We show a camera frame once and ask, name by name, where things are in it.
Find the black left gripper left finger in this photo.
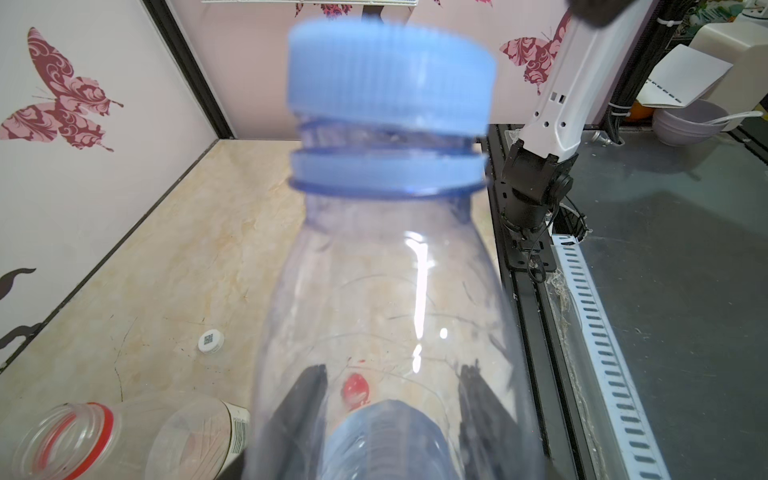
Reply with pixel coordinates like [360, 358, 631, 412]
[218, 364, 328, 479]

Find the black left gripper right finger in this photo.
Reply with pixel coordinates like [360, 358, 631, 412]
[458, 363, 561, 479]

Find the red bottle cap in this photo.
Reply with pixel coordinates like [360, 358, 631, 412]
[341, 373, 370, 411]

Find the clear bottle blue neck ring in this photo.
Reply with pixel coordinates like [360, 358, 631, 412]
[242, 110, 547, 480]

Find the blue bottle cap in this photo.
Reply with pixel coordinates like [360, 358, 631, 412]
[287, 19, 496, 137]

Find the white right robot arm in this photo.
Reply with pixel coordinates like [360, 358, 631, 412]
[499, 1, 652, 283]

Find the white bottle cap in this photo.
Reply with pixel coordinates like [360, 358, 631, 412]
[197, 329, 225, 355]

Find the purple bowl with spoon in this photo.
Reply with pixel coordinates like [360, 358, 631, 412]
[651, 100, 763, 147]

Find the white slotted cable duct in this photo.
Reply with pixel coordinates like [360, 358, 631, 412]
[548, 235, 670, 479]

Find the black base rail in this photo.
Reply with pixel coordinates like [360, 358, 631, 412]
[481, 124, 598, 479]

